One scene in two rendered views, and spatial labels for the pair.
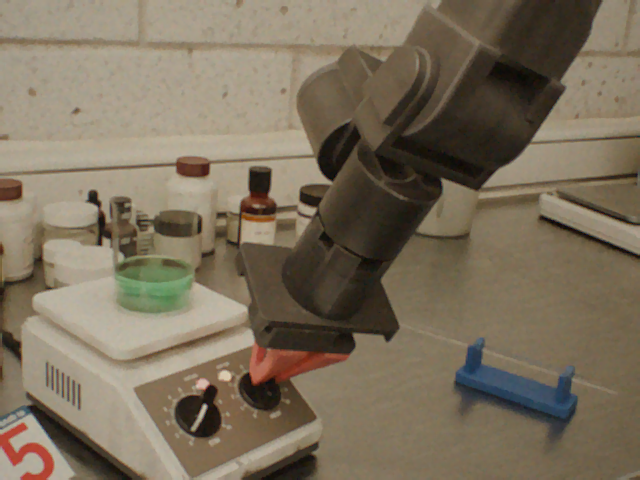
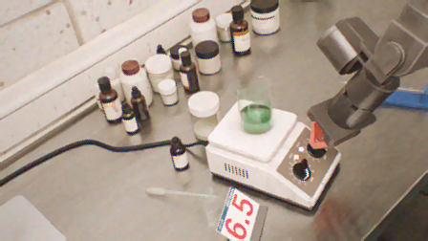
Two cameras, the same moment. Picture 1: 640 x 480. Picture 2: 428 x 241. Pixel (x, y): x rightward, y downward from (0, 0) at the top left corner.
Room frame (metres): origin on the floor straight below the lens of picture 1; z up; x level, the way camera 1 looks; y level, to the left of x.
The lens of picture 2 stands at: (-0.10, 0.24, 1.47)
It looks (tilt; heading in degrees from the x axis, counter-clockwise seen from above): 40 degrees down; 356
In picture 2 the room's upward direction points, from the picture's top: 10 degrees counter-clockwise
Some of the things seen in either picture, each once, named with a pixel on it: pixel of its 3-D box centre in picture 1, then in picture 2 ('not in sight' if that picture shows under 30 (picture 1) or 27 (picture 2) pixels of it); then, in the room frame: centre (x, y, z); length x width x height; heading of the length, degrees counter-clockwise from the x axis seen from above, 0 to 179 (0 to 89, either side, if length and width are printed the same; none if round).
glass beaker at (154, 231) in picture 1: (158, 254); (256, 107); (0.59, 0.12, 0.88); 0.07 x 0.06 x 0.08; 131
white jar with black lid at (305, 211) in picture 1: (323, 217); (265, 14); (1.03, -0.01, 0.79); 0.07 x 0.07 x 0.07
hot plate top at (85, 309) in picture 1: (141, 308); (252, 128); (0.59, 0.13, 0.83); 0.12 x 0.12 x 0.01; 48
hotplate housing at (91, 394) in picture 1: (161, 372); (267, 150); (0.58, 0.11, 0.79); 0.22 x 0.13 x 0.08; 48
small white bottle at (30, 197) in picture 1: (28, 225); not in sight; (0.90, 0.32, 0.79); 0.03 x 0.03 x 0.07
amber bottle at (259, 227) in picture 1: (257, 214); (239, 29); (0.96, 0.07, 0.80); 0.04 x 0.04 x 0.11
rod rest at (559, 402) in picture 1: (517, 374); (401, 93); (0.67, -0.18, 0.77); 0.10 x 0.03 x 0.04; 59
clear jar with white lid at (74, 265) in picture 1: (89, 299); (205, 116); (0.70, 0.20, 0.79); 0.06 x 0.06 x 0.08
